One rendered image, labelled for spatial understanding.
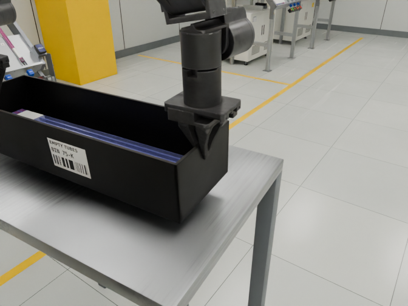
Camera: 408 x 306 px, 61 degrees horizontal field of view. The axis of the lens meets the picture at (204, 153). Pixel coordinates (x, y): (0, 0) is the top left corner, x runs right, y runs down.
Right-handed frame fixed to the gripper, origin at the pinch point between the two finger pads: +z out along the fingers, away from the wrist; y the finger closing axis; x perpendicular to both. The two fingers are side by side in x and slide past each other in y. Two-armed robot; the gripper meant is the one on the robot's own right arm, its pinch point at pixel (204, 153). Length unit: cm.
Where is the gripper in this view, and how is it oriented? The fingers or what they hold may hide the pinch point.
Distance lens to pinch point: 57.2
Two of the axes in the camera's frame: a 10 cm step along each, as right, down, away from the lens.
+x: -4.9, 4.5, -7.4
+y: -8.7, -2.3, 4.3
